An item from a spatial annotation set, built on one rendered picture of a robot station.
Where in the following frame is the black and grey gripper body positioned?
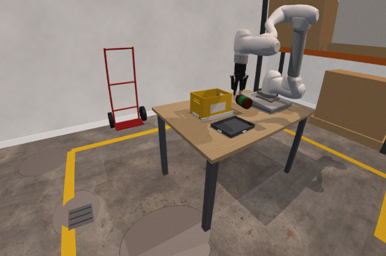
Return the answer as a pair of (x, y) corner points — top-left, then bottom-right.
(234, 63), (246, 79)

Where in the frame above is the yellow box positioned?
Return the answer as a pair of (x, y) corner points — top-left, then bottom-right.
(190, 88), (231, 120)

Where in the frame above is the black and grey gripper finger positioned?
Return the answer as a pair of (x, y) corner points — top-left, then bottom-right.
(239, 74), (248, 94)
(230, 74), (240, 100)

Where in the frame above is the brown bottle with green label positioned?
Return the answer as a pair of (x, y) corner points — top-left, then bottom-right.
(235, 94), (253, 109)

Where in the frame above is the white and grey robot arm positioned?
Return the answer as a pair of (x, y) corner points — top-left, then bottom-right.
(234, 5), (319, 103)

